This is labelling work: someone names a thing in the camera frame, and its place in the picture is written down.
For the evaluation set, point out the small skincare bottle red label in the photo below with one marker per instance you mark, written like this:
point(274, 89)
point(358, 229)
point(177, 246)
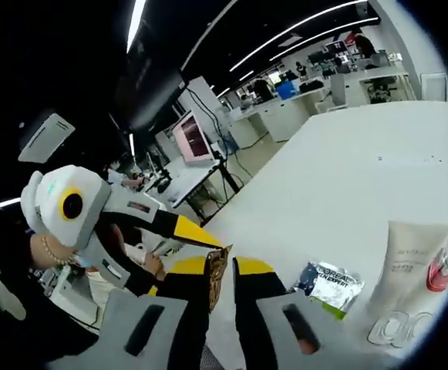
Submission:
point(416, 325)

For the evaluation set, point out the linear ceiling light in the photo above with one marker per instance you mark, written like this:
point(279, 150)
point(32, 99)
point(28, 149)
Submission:
point(324, 38)
point(246, 27)

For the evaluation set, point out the white skincare tube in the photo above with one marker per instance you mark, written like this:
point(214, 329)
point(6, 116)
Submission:
point(401, 266)

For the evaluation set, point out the white skincare bottle red collar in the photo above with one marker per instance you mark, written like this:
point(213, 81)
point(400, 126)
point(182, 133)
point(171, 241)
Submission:
point(441, 273)

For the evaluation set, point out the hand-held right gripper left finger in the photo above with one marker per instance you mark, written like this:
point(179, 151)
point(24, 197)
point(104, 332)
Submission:
point(181, 316)

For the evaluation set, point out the desktop monitor screen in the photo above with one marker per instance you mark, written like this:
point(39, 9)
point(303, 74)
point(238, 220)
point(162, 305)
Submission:
point(193, 138)

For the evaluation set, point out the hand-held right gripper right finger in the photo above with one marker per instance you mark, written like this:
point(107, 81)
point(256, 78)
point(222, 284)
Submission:
point(258, 308)

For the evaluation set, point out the dark green skincare sachet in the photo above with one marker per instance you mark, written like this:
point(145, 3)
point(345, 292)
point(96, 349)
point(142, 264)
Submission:
point(335, 293)

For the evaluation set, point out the white side desk black legs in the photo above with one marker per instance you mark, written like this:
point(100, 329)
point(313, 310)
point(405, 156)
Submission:
point(193, 179)

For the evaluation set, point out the white ceiling air conditioner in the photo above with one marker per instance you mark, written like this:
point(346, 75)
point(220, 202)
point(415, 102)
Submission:
point(46, 136)

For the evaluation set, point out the gold skincare sachet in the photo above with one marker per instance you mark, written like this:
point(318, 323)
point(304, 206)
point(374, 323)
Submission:
point(217, 277)

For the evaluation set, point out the black hanging display screen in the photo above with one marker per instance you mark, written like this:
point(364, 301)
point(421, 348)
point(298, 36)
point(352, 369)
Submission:
point(150, 96)

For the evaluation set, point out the curved ceiling light strip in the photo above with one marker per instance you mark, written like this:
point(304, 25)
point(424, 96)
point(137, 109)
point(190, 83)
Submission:
point(135, 23)

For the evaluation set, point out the grey office chair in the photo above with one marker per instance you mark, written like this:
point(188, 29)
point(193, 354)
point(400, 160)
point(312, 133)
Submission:
point(338, 90)

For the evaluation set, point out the blue box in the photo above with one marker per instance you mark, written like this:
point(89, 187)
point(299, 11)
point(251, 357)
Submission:
point(287, 90)

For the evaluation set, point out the white office table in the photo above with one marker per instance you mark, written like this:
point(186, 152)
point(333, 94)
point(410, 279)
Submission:
point(378, 77)

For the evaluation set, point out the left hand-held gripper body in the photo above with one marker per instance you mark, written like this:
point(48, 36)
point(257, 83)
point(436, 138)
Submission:
point(54, 192)

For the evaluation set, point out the long white office counter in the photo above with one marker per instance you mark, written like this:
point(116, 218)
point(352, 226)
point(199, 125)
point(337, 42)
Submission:
point(281, 119)

